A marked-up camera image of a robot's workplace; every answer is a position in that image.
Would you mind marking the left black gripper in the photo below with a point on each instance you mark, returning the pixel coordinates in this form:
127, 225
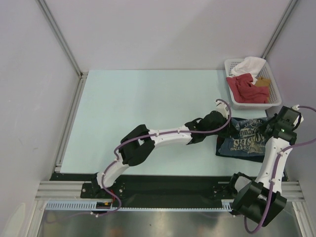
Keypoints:
229, 131

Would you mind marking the tan cloth in basket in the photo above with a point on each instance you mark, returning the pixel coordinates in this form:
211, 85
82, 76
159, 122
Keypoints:
263, 82

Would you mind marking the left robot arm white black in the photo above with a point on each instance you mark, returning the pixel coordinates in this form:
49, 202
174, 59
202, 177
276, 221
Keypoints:
137, 145

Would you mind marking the red tank top in basket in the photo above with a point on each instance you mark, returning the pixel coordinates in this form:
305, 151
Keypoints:
245, 92

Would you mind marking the right aluminium frame post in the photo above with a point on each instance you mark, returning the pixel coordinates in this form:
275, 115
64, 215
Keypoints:
280, 26

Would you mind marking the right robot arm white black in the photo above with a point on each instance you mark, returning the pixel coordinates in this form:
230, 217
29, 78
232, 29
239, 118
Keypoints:
260, 199

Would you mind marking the left aluminium frame post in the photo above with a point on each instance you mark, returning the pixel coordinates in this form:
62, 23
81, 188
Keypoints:
47, 13

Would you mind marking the blue-grey tank top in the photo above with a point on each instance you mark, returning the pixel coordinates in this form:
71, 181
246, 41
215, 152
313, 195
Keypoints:
249, 138

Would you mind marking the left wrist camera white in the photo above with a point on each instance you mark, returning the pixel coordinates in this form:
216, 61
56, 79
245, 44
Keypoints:
222, 108

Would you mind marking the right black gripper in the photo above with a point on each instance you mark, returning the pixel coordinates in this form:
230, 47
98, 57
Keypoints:
272, 119

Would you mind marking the navy jersey tank top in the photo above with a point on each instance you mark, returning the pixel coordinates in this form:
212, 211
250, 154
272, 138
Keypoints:
224, 148

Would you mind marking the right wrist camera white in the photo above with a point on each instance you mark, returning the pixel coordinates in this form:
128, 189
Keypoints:
299, 118

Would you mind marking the aluminium frame post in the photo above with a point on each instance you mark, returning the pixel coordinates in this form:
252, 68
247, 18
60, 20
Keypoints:
280, 26
47, 13

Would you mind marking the white plastic laundry basket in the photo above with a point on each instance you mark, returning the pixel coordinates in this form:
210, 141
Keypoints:
274, 99

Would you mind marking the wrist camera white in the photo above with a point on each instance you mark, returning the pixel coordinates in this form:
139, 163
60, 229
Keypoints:
299, 118
222, 108

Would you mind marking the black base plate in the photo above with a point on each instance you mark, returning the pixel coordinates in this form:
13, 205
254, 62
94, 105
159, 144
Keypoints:
188, 182

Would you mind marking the white slotted cable duct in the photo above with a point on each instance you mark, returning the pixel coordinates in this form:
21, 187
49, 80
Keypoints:
216, 205

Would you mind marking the white cloth in basket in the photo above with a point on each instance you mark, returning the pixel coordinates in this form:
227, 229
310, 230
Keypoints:
250, 65

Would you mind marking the aluminium rail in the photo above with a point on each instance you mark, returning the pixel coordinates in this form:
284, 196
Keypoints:
73, 190

